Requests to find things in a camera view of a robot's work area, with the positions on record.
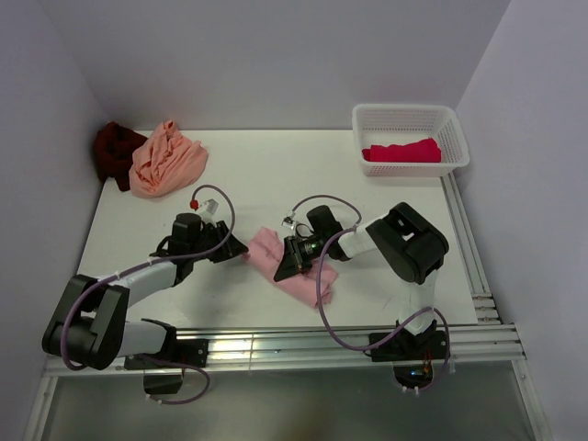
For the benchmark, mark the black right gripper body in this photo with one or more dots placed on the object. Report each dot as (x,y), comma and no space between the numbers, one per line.
(310,248)

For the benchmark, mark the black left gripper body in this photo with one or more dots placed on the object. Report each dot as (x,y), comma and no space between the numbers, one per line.
(210,235)

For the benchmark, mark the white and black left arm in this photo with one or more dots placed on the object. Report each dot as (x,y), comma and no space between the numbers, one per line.
(89,326)

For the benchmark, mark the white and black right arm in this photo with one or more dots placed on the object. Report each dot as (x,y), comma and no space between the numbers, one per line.
(414,249)

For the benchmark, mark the peach orange t-shirt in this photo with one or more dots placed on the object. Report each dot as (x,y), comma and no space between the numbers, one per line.
(166,162)

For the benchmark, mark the dark maroon t-shirt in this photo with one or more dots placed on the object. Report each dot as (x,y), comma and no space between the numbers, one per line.
(112,151)

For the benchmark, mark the white plastic basket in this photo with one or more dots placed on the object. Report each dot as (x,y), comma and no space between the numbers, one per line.
(407,127)

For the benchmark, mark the red rolled t-shirt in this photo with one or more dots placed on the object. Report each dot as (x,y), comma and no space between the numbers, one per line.
(424,151)

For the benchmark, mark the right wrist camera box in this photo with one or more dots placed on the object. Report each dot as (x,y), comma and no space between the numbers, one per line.
(289,221)

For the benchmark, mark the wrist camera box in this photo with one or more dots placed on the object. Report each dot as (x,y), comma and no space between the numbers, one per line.
(289,221)
(205,208)

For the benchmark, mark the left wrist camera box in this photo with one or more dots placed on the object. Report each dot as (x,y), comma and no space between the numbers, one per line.
(205,208)

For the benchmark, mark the aluminium frame rails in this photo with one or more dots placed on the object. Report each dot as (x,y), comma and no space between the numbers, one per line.
(296,384)

